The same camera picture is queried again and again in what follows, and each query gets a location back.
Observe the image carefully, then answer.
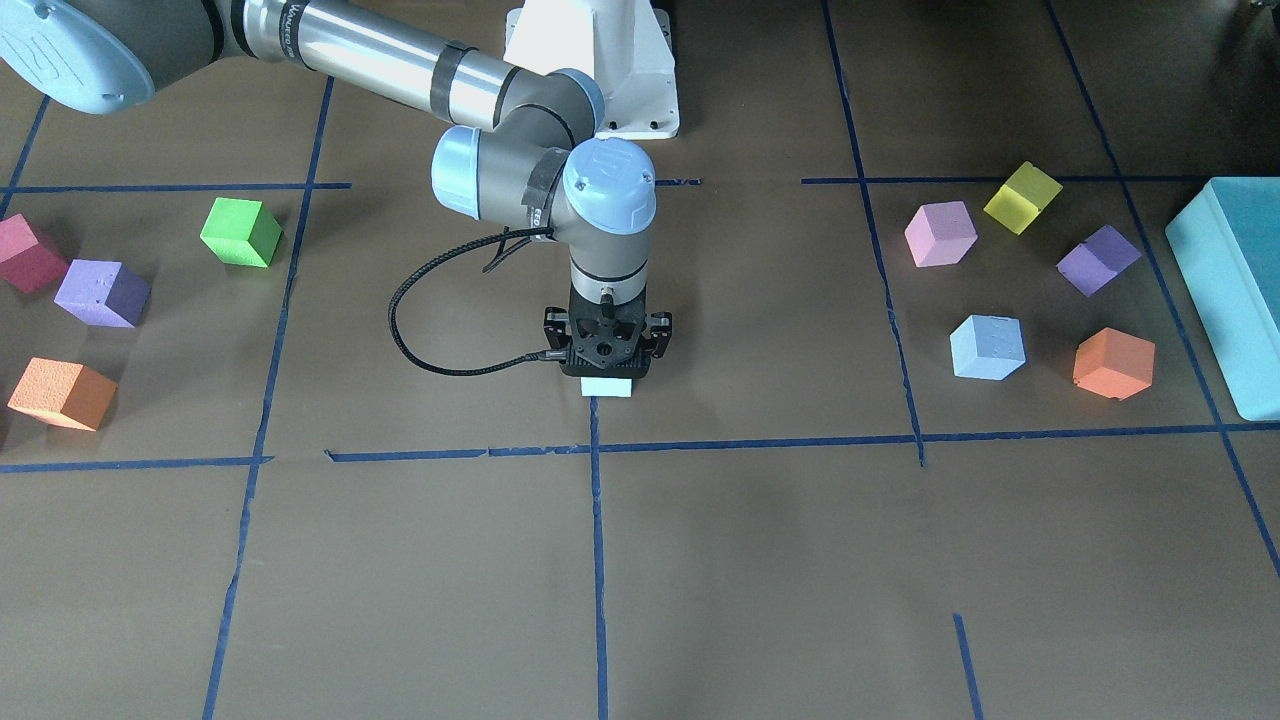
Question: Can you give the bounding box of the light blue foam block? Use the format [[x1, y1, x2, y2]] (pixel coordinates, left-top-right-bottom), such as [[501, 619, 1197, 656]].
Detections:
[[580, 377, 635, 398], [948, 315, 1027, 380]]

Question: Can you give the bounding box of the purple foam block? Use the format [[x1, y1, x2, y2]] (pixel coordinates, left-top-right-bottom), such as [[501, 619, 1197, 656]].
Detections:
[[54, 259, 151, 328], [1056, 225, 1142, 297]]

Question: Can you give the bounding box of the purple foam block near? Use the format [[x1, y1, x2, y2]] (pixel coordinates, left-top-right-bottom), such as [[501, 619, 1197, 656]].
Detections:
[[54, 259, 151, 328]]

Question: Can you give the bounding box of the orange foam block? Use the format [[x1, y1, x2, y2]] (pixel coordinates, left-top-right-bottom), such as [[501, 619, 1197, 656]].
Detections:
[[1071, 328, 1157, 400], [6, 357, 118, 432]]

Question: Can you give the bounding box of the black camera cable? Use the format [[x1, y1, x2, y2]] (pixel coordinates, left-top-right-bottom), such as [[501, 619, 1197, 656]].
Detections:
[[388, 225, 571, 378]]

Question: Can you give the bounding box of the pink foam block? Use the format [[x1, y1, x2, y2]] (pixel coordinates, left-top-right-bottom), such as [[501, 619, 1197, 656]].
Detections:
[[904, 200, 979, 268]]

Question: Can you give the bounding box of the orange foam block far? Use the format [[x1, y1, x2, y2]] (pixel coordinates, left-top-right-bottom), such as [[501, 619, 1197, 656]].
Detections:
[[1071, 328, 1157, 400]]

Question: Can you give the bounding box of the blue plastic bin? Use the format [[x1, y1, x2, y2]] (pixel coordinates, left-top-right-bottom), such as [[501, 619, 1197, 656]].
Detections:
[[1165, 177, 1279, 421]]

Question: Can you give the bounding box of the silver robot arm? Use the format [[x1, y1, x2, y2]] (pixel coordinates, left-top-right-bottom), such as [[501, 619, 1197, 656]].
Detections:
[[3, 1, 675, 380]]

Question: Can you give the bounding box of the orange foam block near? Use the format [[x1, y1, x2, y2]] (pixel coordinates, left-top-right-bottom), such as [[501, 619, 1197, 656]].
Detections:
[[6, 357, 118, 432]]

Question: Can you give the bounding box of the purple foam block far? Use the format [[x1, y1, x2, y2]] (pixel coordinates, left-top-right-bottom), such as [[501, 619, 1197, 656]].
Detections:
[[1056, 225, 1142, 297]]

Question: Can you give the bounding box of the yellow foam block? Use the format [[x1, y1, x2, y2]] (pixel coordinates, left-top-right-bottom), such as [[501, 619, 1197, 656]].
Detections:
[[984, 161, 1062, 236]]

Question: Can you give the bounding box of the magenta foam block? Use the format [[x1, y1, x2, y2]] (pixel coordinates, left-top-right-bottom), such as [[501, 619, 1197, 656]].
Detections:
[[1, 214, 70, 293]]

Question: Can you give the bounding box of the white pedestal column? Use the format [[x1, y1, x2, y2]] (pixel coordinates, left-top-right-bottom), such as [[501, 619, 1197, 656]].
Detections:
[[503, 1, 681, 141]]

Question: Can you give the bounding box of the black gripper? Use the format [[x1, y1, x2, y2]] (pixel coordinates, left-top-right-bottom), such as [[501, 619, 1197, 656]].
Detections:
[[543, 290, 673, 380]]

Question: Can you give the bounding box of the green foam block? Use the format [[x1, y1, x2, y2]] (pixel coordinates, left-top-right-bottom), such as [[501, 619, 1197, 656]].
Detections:
[[198, 197, 282, 268]]

